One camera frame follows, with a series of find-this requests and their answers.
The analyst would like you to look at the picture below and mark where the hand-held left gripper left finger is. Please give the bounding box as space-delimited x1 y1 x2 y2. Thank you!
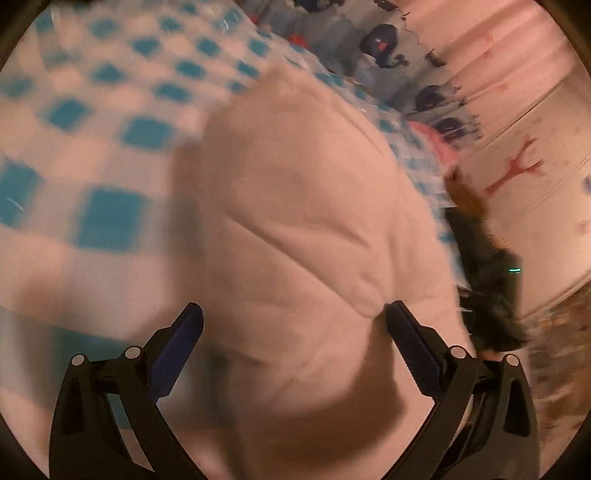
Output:
48 302 218 480

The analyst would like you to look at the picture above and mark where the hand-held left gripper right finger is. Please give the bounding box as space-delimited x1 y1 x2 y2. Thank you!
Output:
385 300 541 480

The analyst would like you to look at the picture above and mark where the white quilted jacket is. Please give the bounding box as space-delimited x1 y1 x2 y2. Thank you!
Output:
173 60 476 480

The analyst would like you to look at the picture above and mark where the brown plush toy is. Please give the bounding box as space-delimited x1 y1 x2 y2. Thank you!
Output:
445 168 490 217

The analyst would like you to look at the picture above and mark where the pink ruffled cloth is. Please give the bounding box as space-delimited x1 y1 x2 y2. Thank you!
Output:
409 121 462 164

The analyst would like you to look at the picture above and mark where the blue checkered plastic sheet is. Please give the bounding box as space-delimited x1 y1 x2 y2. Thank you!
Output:
0 0 458 435

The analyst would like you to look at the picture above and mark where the whale print curtain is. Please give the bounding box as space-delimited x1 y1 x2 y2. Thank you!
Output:
240 0 485 144

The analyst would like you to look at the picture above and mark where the red tree wall sticker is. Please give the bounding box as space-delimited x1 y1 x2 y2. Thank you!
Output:
482 136 546 195

